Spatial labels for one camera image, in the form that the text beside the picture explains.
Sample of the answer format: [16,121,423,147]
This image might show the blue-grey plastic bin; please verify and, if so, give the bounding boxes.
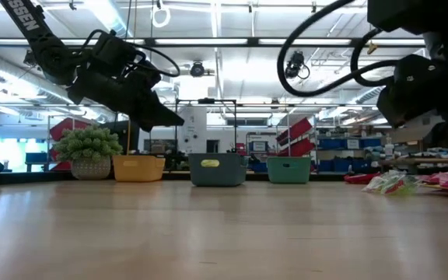
[187,152,248,187]

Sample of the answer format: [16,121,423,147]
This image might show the black overhead gantry beam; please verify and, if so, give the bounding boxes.
[0,37,427,48]

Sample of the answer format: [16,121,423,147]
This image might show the black hanging device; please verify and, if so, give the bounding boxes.
[285,50,311,81]

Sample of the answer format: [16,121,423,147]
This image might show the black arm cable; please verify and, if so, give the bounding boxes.
[277,0,404,98]
[350,26,398,87]
[78,29,181,79]

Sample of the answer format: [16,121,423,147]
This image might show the white hanging cable loop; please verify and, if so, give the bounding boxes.
[152,0,172,29]

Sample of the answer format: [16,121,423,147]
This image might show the clear bag of green candy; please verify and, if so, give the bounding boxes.
[361,170,419,196]

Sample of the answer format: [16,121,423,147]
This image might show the green artificial potted plant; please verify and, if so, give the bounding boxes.
[52,124,124,180]

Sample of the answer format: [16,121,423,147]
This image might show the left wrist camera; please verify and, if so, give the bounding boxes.
[90,30,147,77]

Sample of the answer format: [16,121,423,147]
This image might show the black overhead camera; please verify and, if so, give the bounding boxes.
[189,61,206,78]

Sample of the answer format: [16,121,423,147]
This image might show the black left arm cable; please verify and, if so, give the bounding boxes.
[78,29,181,79]

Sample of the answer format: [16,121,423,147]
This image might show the black metal stand frame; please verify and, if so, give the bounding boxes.
[174,97,238,156]

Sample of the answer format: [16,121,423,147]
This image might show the wooden workbench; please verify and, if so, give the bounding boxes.
[379,146,448,175]

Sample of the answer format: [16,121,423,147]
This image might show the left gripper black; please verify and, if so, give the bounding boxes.
[67,68,185,133]

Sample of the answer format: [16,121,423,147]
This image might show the blue storage bin shelf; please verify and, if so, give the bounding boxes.
[316,135,383,173]

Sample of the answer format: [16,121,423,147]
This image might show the teal plastic bin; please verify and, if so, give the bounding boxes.
[266,156,312,184]

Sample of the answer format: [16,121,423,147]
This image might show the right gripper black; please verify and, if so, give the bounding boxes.
[376,54,448,129]

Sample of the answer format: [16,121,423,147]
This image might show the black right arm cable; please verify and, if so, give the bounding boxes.
[350,26,398,87]
[277,0,404,98]

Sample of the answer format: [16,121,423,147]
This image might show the yellow plastic bin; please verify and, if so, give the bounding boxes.
[112,154,166,183]

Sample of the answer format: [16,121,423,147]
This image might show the black ceiling device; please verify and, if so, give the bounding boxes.
[23,49,40,68]

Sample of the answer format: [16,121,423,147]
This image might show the white round pillar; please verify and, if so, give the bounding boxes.
[177,107,208,156]

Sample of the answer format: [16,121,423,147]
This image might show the black room monitor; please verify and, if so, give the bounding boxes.
[101,119,142,156]

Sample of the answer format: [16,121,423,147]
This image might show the black aluminium table frame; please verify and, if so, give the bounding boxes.
[0,170,448,187]

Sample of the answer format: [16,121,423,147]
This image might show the white bottle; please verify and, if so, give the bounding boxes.
[383,136,395,160]

